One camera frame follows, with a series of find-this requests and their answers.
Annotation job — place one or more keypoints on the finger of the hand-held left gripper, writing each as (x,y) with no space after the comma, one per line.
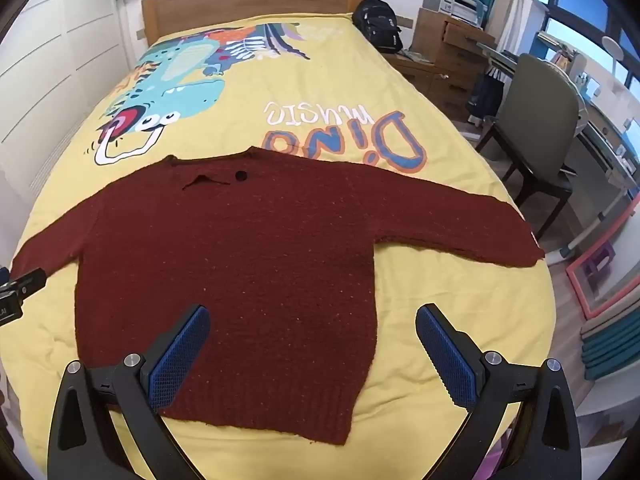
(27,282)

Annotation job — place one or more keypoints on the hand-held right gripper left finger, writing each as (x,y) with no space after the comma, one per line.
(182,355)

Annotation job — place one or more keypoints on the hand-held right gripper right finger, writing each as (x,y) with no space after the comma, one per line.
(445,355)

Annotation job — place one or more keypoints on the dark red knit sweater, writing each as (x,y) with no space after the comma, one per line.
(250,260)

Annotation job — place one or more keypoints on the purple cloth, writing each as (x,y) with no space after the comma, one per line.
(492,467)

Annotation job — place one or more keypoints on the stack of teal beige boards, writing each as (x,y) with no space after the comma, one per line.
(612,345)

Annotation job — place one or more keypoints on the purple stool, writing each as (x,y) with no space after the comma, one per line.
(597,262)

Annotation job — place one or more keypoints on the white wardrobe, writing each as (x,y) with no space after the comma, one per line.
(50,60)

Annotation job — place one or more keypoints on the yellow printed blanket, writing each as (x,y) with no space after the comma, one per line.
(350,135)

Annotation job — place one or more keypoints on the grey-green chair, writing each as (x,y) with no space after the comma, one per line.
(537,120)

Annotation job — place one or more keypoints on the white study desk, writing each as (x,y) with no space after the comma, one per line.
(610,160)

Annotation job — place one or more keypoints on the navy bag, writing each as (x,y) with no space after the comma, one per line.
(485,95)

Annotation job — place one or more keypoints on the wooden drawer cabinet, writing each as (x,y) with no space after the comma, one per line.
(450,60)

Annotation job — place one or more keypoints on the black backpack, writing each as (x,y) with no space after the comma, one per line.
(380,22)

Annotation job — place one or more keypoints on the white desk lamp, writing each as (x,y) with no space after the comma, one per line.
(611,47)

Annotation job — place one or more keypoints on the white printer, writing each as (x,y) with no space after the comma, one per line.
(452,2)

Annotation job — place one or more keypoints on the wooden bed headboard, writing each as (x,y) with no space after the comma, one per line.
(250,0)

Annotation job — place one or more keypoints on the pink picture frame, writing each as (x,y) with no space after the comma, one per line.
(575,280)

